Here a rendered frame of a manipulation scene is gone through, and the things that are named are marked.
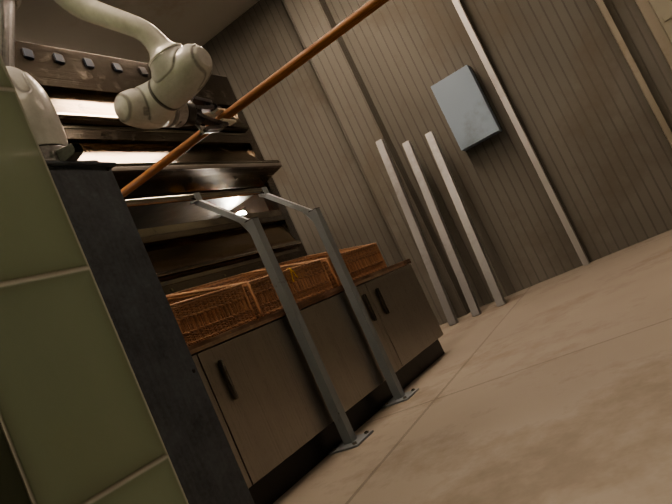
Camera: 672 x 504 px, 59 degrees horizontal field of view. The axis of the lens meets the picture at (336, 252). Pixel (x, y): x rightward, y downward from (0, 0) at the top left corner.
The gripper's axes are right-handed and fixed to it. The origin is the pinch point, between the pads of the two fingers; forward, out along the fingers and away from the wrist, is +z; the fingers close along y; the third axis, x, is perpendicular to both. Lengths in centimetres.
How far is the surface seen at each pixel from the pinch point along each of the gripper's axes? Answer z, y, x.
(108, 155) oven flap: 38, -36, -92
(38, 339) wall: -130, 65, 67
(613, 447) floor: -25, 120, 72
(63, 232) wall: -125, 57, 67
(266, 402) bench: 7, 90, -37
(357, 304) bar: 83, 72, -32
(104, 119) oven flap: 40, -52, -87
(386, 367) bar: 83, 103, -32
